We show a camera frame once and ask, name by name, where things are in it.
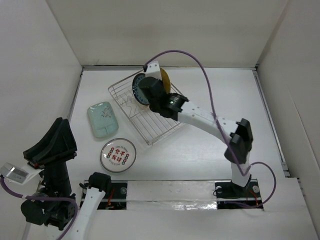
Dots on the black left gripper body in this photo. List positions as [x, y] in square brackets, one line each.
[57, 174]

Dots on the white plate red characters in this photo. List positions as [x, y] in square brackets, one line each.
[118, 155]

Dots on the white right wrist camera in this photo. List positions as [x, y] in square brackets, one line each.
[152, 69]

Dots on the pale green rectangular dish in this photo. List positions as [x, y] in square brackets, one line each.
[102, 119]

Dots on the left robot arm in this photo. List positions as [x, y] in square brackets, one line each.
[55, 204]

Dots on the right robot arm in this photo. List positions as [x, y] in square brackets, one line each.
[236, 135]

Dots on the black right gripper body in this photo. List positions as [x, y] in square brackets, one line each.
[152, 107]

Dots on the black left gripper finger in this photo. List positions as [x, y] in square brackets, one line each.
[62, 146]
[30, 153]

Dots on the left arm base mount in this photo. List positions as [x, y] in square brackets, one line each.
[116, 199]

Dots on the wire dish rack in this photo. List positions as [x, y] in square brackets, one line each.
[151, 126]

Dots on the blue green patterned bowl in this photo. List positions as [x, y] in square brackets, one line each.
[137, 92]

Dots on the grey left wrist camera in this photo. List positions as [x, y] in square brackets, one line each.
[19, 175]

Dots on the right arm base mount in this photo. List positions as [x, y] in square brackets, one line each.
[229, 196]

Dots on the yellow woven pattern plate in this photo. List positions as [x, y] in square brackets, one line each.
[165, 80]

